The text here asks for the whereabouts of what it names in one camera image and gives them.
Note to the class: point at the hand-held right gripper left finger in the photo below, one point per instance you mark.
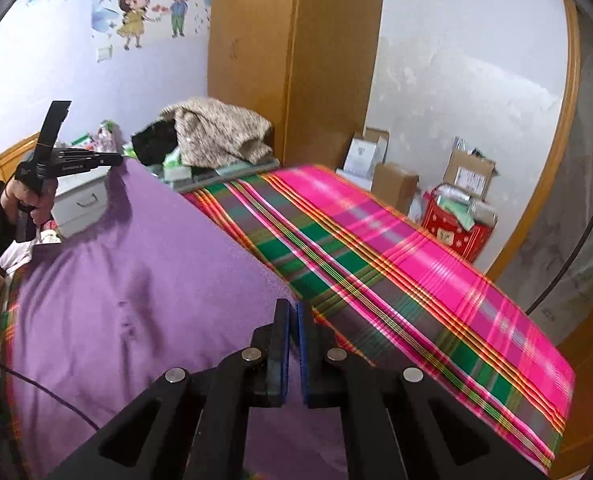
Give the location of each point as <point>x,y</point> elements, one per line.
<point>285,355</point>

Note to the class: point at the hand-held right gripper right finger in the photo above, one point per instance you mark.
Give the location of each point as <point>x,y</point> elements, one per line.
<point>302,355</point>

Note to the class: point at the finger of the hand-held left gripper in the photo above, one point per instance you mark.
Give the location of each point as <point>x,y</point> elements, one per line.
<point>84,154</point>
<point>106,161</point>

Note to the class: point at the purple fleece pants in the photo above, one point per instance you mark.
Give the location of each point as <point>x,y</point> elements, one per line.
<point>151,270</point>

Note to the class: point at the person's left hand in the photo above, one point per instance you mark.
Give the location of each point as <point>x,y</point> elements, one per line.
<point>14,195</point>

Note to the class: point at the pile of medicine boxes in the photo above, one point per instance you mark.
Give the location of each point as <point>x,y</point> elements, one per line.
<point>99,135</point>

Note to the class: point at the wooden headboard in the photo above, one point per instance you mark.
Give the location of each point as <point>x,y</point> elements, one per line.
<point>1,167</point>

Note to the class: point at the grey drawer cabinet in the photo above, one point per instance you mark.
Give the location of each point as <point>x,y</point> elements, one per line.
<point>84,205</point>

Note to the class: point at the black garment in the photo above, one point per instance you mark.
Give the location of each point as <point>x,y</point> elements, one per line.
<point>154,142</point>

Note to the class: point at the green tissue pack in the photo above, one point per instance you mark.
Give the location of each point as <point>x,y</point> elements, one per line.
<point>176,165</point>

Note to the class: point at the white cloth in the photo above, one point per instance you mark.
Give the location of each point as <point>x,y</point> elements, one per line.
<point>19,255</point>

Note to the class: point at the glass-top side table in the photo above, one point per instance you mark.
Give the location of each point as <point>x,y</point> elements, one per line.
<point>226,172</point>

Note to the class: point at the pink green plaid bed sheet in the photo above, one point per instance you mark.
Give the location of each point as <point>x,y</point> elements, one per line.
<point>401,270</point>

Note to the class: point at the red gift box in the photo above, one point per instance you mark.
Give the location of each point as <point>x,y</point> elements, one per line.
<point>451,237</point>

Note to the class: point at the small closed brown cardboard box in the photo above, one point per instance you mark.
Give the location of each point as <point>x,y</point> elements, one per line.
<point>394,185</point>

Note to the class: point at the white cardboard box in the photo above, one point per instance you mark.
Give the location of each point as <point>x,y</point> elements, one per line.
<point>359,152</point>

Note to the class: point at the wooden wardrobe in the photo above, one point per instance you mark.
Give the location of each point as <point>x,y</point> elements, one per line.
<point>296,60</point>

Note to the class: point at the open brown cardboard box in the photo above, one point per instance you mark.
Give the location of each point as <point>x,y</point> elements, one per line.
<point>469,175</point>

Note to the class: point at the wooden door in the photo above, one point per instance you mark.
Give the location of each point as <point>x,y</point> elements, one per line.
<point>591,385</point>

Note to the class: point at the white wall switch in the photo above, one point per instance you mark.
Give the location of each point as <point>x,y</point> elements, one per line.
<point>105,54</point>

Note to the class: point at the cartoon wall sticker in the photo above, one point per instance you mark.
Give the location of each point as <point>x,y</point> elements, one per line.
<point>136,5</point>

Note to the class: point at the wooden door frame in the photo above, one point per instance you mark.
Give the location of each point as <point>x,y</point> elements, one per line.
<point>561,135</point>

